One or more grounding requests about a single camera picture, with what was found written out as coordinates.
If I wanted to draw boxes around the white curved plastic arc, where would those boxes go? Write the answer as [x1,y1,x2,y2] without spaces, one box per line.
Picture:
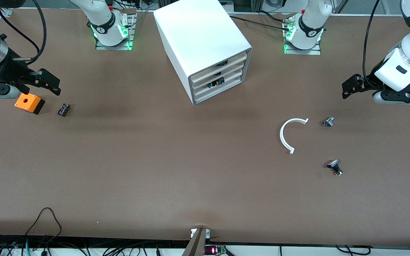
[280,118,309,155]

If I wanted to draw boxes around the black silver metal knob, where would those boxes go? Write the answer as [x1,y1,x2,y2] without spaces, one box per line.
[327,160,343,176]

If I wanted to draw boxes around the thin black looped cable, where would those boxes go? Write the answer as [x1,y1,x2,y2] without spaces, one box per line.
[25,207,62,238]

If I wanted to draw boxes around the red lit electronic module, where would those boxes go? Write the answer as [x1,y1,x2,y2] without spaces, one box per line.
[204,245,228,256]

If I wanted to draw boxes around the black floor cable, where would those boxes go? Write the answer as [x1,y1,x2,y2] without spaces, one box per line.
[335,245,373,256]

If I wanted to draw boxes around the black table cable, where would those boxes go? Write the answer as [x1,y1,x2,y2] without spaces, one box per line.
[228,11,294,32]

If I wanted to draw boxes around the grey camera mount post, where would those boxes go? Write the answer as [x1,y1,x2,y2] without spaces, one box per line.
[182,228,211,256]

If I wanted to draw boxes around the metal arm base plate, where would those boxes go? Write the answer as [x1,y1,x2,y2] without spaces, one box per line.
[284,18,322,55]
[95,9,135,51]

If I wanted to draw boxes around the orange black button enclosure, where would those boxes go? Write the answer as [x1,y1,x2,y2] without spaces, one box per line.
[15,92,45,115]

